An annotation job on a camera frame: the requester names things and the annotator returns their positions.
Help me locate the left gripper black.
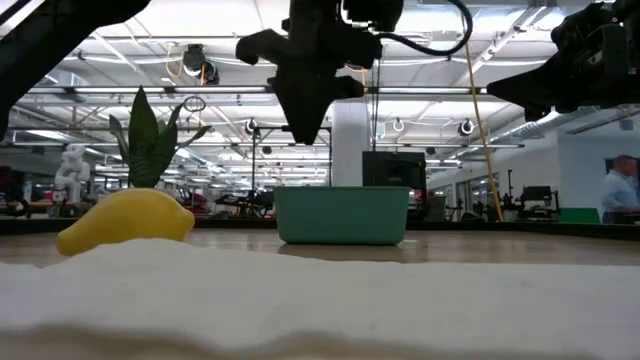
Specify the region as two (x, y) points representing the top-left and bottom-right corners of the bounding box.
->
(234, 0), (385, 146)

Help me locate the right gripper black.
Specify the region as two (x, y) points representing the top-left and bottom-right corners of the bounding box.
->
(486, 0), (640, 123)

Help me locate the green plastic tupperware container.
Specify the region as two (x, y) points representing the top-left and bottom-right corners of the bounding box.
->
(273, 185), (412, 246)

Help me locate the yellow toy lemon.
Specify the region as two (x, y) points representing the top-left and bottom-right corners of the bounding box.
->
(55, 187), (196, 258)

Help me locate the long ceiling light strip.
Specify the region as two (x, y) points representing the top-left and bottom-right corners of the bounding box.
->
(29, 85), (489, 97)

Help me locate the white building column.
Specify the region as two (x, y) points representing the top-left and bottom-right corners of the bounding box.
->
(329, 99), (371, 188)

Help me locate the black monitor workstation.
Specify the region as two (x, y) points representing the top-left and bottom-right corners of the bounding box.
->
(516, 185), (562, 222)

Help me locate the green panel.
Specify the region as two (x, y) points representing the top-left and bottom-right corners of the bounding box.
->
(558, 207), (602, 226)

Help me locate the person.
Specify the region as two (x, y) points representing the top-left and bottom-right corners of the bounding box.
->
(600, 154), (640, 225)

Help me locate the black box monitor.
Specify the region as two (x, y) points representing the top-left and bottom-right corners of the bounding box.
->
(362, 151), (428, 189)

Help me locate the green plant in white pot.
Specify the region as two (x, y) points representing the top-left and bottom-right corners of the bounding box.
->
(108, 85), (214, 191)

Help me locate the white cloth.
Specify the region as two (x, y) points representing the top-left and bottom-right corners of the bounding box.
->
(0, 238), (640, 360)

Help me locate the white humanoid robot figure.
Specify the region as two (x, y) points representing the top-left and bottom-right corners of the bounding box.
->
(53, 144), (92, 205)

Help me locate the silver air duct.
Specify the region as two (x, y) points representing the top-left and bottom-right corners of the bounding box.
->
(499, 107), (604, 147)

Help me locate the yellow hanging cable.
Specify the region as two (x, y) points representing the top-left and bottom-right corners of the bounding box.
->
(464, 43), (505, 223)

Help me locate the large black ceiling cable reel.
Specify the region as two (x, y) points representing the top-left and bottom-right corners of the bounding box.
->
(181, 43), (221, 87)

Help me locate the black metal frame stand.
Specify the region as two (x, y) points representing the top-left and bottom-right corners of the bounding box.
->
(251, 125), (333, 189)

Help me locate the black hanging cable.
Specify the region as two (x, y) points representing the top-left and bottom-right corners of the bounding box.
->
(370, 59), (382, 153)

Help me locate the black wire loop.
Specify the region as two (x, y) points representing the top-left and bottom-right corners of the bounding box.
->
(182, 95), (208, 114)

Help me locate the black camera cable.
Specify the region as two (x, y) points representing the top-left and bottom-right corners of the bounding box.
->
(378, 0), (474, 58)

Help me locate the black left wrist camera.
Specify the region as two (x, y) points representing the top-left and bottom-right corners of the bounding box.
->
(341, 0), (405, 33)

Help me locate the black table edge rail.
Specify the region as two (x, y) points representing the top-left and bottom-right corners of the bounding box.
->
(0, 217), (640, 242)

